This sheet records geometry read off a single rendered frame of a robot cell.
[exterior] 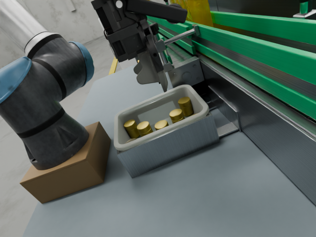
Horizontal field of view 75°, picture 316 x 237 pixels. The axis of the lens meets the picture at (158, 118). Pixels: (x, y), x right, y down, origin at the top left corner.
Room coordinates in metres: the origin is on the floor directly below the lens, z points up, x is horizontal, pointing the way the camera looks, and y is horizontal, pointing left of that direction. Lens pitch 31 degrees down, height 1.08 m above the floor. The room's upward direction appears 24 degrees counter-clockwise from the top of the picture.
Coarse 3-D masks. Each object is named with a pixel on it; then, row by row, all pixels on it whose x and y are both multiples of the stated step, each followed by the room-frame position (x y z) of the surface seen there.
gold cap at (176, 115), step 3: (171, 111) 0.46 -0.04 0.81; (174, 111) 0.45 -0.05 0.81; (177, 111) 0.44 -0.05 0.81; (180, 111) 0.44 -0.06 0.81; (171, 114) 0.44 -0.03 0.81; (174, 114) 0.44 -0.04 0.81; (177, 114) 0.43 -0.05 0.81; (180, 114) 0.43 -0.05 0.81; (171, 117) 0.44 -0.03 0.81; (174, 117) 0.43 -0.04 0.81; (177, 117) 0.43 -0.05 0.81; (180, 117) 0.43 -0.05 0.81; (183, 117) 0.43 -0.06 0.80; (174, 120) 0.43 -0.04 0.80; (177, 120) 0.43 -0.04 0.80; (180, 120) 0.43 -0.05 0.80
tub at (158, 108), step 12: (156, 96) 0.52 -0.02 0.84; (168, 96) 0.51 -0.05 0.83; (180, 96) 0.51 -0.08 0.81; (192, 96) 0.45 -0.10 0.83; (132, 108) 0.52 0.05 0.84; (144, 108) 0.51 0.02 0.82; (156, 108) 0.51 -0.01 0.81; (168, 108) 0.51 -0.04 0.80; (204, 108) 0.37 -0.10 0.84; (120, 120) 0.50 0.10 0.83; (144, 120) 0.51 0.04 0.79; (156, 120) 0.51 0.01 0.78; (168, 120) 0.49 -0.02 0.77; (192, 120) 0.35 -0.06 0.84; (120, 132) 0.44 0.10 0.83; (156, 132) 0.36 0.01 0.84; (120, 144) 0.37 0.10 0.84; (132, 144) 0.36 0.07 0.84
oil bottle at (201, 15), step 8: (184, 0) 0.65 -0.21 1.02; (192, 0) 0.62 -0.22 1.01; (200, 0) 0.62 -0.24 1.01; (192, 8) 0.62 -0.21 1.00; (200, 8) 0.62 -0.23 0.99; (208, 8) 0.62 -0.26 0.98; (192, 16) 0.62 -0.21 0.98; (200, 16) 0.62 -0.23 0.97; (208, 16) 0.62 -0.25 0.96; (208, 24) 0.62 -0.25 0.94
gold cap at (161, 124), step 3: (162, 120) 0.43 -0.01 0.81; (165, 120) 0.43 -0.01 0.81; (156, 123) 0.43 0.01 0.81; (159, 123) 0.43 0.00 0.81; (162, 123) 0.42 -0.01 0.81; (165, 123) 0.42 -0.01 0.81; (156, 126) 0.42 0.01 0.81; (159, 126) 0.41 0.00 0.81; (162, 126) 0.41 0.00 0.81; (165, 126) 0.41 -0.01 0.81; (156, 129) 0.42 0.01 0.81
